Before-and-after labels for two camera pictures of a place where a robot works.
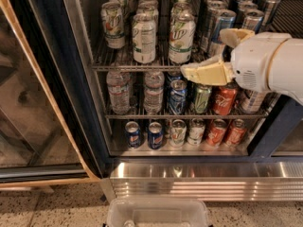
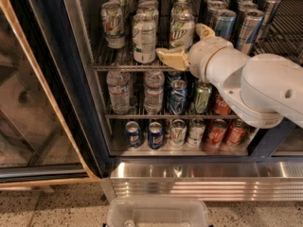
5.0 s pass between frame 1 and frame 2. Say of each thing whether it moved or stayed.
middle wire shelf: stayed
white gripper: moved
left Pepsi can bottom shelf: stayed
